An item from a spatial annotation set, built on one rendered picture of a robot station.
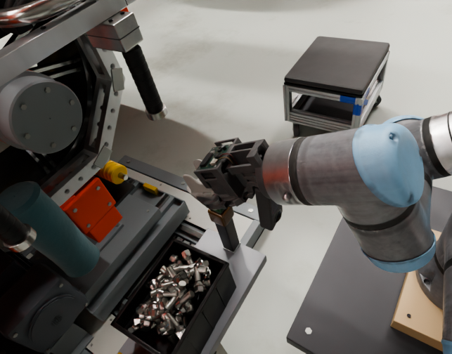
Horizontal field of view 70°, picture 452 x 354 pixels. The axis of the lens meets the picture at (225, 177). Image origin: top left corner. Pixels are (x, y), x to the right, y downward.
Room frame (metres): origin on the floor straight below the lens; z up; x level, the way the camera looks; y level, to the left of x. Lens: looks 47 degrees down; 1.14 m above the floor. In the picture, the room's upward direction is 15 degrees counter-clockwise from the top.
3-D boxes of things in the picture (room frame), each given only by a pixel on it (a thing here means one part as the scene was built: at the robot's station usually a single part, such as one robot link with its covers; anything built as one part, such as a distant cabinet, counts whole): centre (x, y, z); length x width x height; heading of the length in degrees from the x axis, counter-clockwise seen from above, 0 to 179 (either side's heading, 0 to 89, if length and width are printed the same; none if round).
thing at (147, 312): (0.28, 0.16, 0.51); 0.20 x 0.14 x 0.13; 139
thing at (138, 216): (0.75, 0.51, 0.32); 0.40 x 0.30 x 0.28; 136
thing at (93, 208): (0.65, 0.42, 0.48); 0.16 x 0.12 x 0.17; 46
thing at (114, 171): (0.78, 0.38, 0.51); 0.29 x 0.06 x 0.06; 46
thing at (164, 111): (0.59, 0.10, 0.83); 0.04 x 0.04 x 0.16
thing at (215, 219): (0.41, 0.03, 0.59); 0.04 x 0.04 x 0.04; 46
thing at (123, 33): (0.61, 0.13, 0.93); 0.09 x 0.05 x 0.05; 46
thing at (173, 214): (0.78, 0.48, 0.13); 0.50 x 0.36 x 0.10; 136
